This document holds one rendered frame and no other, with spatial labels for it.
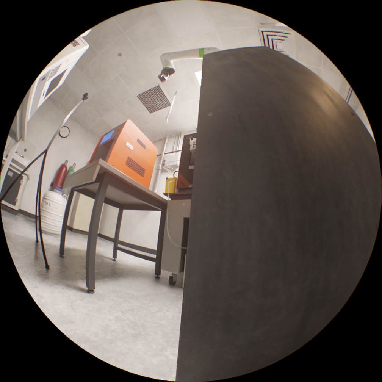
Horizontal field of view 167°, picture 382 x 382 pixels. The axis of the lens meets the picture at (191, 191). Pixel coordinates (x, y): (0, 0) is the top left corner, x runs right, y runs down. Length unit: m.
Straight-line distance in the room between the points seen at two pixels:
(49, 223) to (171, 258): 1.82
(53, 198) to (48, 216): 0.27
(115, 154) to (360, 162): 0.96
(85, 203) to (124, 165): 2.84
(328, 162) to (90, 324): 0.71
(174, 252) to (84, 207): 3.00
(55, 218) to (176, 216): 1.84
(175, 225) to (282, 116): 0.91
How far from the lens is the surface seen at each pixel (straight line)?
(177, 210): 0.99
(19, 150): 3.79
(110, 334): 0.57
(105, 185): 0.76
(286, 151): 0.16
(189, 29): 2.40
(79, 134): 4.33
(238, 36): 2.45
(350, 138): 0.24
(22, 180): 3.12
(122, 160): 0.90
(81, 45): 1.29
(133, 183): 0.86
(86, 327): 0.60
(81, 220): 3.63
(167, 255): 1.00
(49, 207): 2.26
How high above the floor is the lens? 0.40
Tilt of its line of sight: 20 degrees up
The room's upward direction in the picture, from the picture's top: 5 degrees clockwise
